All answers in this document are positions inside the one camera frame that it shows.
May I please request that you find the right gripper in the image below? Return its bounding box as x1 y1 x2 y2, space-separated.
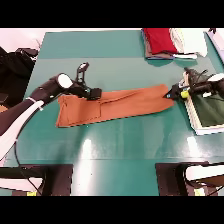
166 83 192 100

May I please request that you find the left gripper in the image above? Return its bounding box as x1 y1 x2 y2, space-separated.
87 87 103 101

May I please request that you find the orange garment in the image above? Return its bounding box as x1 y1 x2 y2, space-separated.
55 83 176 129

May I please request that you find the dark green garment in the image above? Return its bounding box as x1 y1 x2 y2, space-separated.
191 92 224 128

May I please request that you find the white garment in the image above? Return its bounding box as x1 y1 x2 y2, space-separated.
169 28 210 60

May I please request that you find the red T-shirt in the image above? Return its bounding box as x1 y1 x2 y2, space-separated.
142 28 180 56

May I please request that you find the black garment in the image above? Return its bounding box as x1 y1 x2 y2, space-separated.
0 46 40 108

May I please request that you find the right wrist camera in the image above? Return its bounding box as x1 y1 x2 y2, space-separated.
183 67 202 85

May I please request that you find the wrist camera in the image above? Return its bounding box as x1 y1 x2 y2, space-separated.
75 61 91 85
183 67 202 85

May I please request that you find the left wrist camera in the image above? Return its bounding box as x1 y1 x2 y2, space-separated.
75 61 91 85

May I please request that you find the black cable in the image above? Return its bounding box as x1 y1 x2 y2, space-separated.
13 108 45 197

